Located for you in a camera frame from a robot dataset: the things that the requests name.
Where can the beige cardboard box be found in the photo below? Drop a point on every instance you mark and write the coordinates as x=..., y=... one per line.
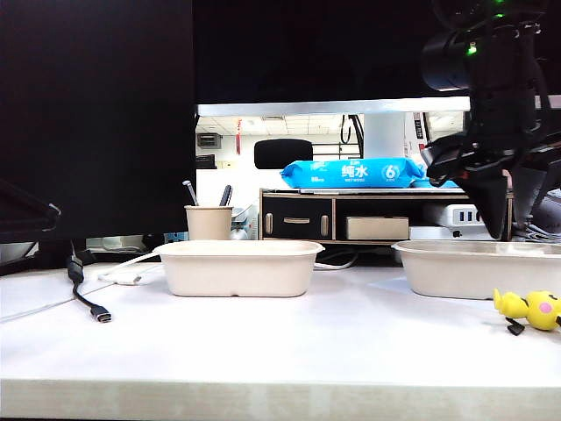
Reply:
x=377, y=228

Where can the blue wet wipes pack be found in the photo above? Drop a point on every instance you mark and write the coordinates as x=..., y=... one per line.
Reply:
x=350, y=173

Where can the black chair headrest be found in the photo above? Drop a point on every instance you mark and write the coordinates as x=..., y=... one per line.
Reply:
x=282, y=153

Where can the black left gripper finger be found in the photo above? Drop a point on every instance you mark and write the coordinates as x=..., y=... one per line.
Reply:
x=26, y=210

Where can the brown paper cup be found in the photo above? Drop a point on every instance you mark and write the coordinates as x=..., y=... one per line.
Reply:
x=208, y=223

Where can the black pen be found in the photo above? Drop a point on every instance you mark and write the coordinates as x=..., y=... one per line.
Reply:
x=225, y=196

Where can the red Chinese knot ornament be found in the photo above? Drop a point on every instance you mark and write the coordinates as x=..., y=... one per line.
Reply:
x=238, y=140

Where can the beige pulp paper box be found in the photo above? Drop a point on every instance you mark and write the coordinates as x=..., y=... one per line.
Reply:
x=460, y=272
x=219, y=267

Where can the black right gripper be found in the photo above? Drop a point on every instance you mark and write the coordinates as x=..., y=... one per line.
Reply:
x=495, y=151

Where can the black monitor silver edge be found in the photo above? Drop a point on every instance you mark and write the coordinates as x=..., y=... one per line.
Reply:
x=307, y=44

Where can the yellow pink-cheeked bird doll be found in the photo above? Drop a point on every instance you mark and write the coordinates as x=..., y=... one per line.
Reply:
x=539, y=311

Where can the white multi-port charger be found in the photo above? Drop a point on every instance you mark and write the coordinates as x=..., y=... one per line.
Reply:
x=442, y=215

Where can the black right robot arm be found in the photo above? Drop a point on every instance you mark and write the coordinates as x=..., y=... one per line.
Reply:
x=447, y=61

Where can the black wooden desk organizer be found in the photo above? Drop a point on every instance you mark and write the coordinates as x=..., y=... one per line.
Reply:
x=276, y=210

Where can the large black monitor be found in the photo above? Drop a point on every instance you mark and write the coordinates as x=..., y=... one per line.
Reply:
x=87, y=109

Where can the silver-headed tool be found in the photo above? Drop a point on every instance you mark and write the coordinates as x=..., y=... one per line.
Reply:
x=191, y=193

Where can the grey folded cloth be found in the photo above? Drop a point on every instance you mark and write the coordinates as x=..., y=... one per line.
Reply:
x=548, y=219

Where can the silver monitor stand plate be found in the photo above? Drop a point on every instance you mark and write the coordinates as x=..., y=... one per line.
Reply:
x=114, y=242

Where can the flat white device box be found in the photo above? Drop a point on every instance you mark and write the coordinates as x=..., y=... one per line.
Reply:
x=429, y=233

